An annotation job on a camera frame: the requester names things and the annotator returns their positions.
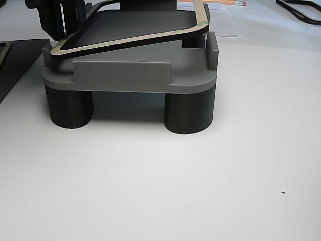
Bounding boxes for beige rectangular frame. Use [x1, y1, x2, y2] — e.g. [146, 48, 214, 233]
[0, 41, 13, 66]
[49, 0, 210, 60]

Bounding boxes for blue-padded gripper finger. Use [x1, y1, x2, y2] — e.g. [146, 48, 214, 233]
[24, 0, 66, 41]

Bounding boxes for yellow pencil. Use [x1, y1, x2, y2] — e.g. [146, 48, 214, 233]
[220, 0, 247, 7]

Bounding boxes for black rectangular frame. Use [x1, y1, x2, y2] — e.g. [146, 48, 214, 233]
[275, 0, 321, 26]

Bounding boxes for grey frame holder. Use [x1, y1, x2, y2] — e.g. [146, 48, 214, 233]
[42, 0, 220, 135]

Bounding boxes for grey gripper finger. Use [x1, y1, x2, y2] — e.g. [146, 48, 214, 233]
[65, 0, 87, 36]

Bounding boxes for dark grey mat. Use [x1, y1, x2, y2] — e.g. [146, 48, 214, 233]
[0, 38, 50, 104]

